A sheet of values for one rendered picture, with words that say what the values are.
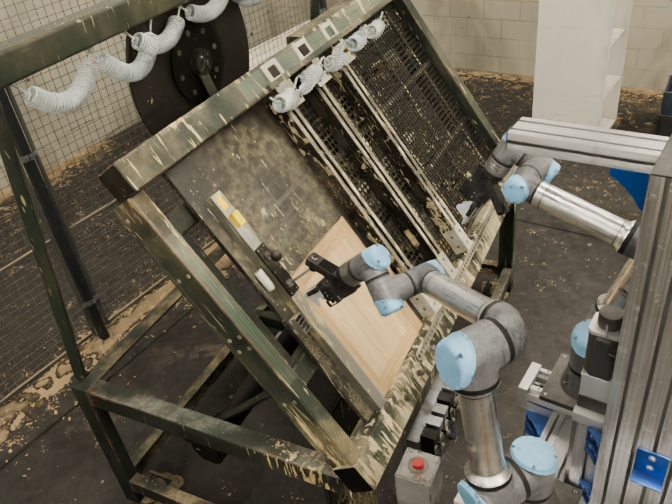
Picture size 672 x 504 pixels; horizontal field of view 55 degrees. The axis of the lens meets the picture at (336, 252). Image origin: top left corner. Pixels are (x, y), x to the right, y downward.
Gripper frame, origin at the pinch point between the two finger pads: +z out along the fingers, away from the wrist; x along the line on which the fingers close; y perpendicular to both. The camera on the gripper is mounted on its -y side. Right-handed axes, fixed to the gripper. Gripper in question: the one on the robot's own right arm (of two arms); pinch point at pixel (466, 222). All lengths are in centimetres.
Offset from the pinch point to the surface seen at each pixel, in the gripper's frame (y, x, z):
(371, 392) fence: -13, 24, 62
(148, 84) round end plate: 126, 30, 28
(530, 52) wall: 178, -504, 74
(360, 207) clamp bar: 40, -9, 31
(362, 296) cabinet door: 15, 5, 50
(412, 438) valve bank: -33, 13, 75
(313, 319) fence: 15, 36, 47
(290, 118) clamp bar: 76, 6, 12
